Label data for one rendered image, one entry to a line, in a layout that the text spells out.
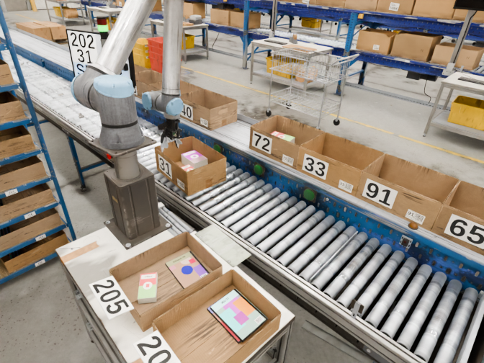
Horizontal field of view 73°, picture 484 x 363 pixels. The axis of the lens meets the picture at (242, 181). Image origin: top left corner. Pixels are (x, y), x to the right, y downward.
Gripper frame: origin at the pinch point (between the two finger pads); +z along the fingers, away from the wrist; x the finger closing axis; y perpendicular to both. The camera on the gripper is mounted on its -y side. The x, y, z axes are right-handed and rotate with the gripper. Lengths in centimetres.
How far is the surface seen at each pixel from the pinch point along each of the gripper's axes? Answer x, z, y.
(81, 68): -14, -32, -77
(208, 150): 28.7, 6.9, 3.6
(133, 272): -55, 28, 50
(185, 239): -29, 21, 52
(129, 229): -45, 21, 30
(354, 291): 7, 23, 124
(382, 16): 490, -89, -92
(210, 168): 14.6, 8.8, 21.4
